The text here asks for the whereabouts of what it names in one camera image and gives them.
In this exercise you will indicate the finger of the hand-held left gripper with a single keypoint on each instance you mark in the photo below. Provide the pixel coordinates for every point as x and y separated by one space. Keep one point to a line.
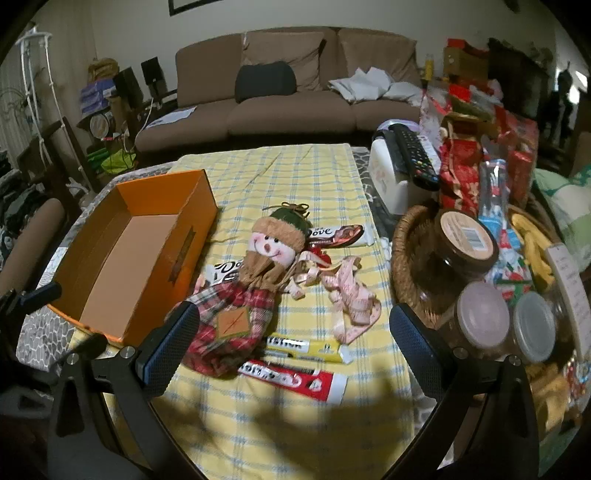
88 347
39 293

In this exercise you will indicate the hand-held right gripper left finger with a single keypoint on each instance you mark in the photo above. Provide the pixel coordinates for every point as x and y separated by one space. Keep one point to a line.
161 350

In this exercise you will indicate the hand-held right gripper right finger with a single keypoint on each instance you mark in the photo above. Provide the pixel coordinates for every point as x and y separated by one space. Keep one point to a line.
411 344

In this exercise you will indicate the pink ribbon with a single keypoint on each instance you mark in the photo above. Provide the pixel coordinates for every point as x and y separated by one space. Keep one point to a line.
355 300

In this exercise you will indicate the orange cardboard box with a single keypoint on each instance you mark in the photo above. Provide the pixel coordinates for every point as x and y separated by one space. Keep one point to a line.
138 258

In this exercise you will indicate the yellow candy bar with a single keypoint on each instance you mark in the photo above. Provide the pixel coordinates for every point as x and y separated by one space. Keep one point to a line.
314 347

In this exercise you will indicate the chocolate bar white wrapper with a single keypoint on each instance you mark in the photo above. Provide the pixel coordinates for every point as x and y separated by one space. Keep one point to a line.
226 271

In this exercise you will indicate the red candy bar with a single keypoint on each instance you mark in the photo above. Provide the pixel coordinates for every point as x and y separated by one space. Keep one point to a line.
295 379

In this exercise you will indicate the red foil heart candy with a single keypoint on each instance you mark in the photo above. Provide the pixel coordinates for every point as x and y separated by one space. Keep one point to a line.
321 258

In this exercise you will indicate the chocolate bar brown-ended wrapper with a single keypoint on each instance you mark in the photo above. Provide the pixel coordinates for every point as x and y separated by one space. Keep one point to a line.
344 234

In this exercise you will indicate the snowman plush doll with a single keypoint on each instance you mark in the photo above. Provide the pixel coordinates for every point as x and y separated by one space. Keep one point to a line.
272 244

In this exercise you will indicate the brown chair armrest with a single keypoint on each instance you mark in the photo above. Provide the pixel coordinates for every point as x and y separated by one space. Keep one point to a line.
27 244

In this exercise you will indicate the jar with pink lid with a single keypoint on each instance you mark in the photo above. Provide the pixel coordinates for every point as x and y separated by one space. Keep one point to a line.
482 314

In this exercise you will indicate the wicker basket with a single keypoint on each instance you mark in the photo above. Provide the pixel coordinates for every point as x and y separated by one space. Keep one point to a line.
406 244

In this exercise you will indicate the brown jar tan lid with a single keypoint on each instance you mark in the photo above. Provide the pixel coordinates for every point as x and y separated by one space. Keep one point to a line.
461 240

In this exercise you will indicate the jar with grey lid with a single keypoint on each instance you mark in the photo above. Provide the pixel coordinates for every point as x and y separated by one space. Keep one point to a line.
533 325

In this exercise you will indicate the green bag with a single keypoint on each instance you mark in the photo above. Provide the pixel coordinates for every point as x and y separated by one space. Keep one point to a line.
111 159

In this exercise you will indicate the yellow dried fruit pack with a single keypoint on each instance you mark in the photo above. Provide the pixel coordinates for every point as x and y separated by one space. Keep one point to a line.
535 249

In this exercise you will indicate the white tissue box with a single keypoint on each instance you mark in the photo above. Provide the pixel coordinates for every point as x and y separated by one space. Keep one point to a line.
385 180

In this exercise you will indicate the white label card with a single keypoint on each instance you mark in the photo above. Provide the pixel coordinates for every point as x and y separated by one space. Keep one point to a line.
570 290

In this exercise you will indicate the clear plastic bag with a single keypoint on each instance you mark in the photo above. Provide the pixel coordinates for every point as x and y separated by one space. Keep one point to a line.
493 184

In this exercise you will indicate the round clock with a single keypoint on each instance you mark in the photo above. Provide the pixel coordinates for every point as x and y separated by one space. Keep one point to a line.
99 123

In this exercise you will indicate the red gift bag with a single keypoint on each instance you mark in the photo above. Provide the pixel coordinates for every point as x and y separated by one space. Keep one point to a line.
459 170

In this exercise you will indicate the black remote control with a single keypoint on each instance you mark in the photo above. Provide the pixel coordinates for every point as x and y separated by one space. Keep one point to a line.
415 154

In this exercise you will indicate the yellow checked cloth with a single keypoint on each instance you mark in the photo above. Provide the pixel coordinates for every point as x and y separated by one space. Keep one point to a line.
295 184

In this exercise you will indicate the blue boxes stack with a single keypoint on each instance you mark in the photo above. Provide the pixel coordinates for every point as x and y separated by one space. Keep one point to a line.
94 97

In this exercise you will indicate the green white pillow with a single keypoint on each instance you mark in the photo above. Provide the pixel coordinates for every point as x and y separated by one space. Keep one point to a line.
565 198

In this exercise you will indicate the white purple device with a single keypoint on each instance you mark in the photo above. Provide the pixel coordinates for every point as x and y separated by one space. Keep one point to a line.
392 124

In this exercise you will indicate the white papers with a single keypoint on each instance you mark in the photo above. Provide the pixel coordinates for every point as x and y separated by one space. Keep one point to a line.
173 115

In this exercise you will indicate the black speaker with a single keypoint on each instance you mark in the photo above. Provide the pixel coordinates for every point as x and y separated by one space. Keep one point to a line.
125 85
152 71

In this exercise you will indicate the pile of red packets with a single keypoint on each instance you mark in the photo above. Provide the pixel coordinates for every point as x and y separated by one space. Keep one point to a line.
517 138

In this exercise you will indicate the white shelf rack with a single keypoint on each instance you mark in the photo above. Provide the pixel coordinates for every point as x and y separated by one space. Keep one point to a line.
30 55

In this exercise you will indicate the brown sofa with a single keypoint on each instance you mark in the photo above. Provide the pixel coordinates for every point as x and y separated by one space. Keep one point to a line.
286 120

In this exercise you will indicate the white crumpled cloth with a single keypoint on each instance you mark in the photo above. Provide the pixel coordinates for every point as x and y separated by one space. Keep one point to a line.
369 85

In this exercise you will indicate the yellow bottle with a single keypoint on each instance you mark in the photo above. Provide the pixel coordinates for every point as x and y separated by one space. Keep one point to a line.
429 68

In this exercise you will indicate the dark cabinet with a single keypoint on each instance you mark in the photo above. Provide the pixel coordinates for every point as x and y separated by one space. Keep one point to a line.
517 78

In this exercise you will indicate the black cushion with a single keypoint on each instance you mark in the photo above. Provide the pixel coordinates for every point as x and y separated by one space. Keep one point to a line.
265 82

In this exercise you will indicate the brown sofa pillow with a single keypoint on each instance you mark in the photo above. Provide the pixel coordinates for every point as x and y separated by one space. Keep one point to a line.
286 50

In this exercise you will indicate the picture frame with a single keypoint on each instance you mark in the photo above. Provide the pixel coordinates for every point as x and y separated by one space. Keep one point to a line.
184 5

